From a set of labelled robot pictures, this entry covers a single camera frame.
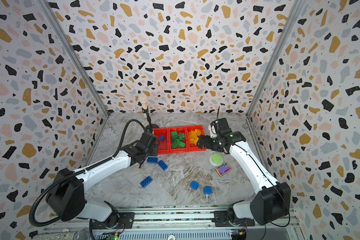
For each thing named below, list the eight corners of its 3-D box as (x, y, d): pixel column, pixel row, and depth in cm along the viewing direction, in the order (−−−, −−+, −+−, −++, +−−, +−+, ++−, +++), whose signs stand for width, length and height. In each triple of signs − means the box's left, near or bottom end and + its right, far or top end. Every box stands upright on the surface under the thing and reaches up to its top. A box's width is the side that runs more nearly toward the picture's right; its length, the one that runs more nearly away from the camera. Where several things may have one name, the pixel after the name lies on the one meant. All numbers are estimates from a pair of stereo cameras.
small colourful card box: (221, 177, 91) (221, 175, 89) (215, 169, 94) (215, 167, 93) (231, 170, 94) (232, 168, 92) (225, 162, 97) (225, 161, 96)
